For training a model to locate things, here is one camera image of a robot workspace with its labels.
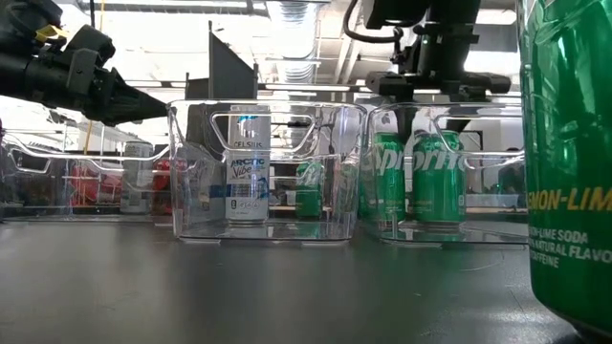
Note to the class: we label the corrugated silver ceiling duct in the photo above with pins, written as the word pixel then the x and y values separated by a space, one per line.
pixel 294 48

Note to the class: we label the red cabinet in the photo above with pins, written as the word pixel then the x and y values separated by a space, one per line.
pixel 95 188

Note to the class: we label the person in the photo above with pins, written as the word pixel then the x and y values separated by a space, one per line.
pixel 511 184

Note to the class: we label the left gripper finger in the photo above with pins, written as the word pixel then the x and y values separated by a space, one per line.
pixel 138 107

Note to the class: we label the ceiling light strip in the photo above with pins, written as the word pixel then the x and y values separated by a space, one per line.
pixel 311 88

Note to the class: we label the black standing panel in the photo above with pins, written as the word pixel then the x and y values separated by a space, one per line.
pixel 229 71

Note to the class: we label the clear plastic bin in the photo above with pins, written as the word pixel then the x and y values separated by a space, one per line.
pixel 201 215
pixel 28 191
pixel 478 234

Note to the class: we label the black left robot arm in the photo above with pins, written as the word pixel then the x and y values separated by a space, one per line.
pixel 12 83

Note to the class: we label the green Sprite can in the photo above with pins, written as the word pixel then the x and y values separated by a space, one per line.
pixel 389 191
pixel 437 191
pixel 308 196
pixel 569 143

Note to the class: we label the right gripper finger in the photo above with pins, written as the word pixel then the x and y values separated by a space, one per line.
pixel 406 119
pixel 460 125

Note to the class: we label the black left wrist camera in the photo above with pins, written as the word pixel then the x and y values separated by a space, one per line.
pixel 28 16

